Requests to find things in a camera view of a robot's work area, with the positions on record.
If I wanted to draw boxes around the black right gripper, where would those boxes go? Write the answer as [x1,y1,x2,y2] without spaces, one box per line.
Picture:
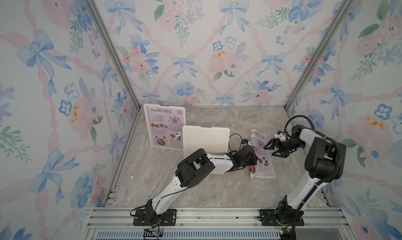
[265,139,306,158]

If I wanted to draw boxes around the restaurant special menu sheet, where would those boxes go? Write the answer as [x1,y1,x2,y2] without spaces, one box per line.
[143,103,186,152]

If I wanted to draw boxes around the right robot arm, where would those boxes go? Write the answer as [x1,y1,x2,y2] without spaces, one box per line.
[259,125,347,226]

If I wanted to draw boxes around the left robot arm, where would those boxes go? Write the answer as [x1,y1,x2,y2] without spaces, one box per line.
[145,145,258,225]

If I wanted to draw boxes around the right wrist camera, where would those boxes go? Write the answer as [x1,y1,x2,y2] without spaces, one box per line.
[274,131,287,142]

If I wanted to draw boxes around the black corrugated cable conduit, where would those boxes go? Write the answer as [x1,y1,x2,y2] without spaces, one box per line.
[283,115,344,184]

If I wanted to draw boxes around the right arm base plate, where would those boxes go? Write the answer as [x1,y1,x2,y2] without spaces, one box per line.
[258,208,305,227]

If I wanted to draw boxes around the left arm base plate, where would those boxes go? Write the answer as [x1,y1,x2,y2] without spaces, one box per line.
[133,209,177,226]

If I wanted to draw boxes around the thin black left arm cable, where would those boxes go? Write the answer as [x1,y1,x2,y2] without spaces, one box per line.
[129,133,249,217]

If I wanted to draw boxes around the aluminium frame post right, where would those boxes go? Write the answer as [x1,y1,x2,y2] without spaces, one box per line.
[284,0,356,111]

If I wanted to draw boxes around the aluminium frame post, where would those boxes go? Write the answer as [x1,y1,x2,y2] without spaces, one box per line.
[284,0,356,111]
[83,0,141,112]

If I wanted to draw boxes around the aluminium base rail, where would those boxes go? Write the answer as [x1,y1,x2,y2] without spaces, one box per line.
[82,207,356,240]

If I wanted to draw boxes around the aluminium frame post left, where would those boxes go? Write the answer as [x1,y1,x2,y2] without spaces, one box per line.
[83,0,141,112]

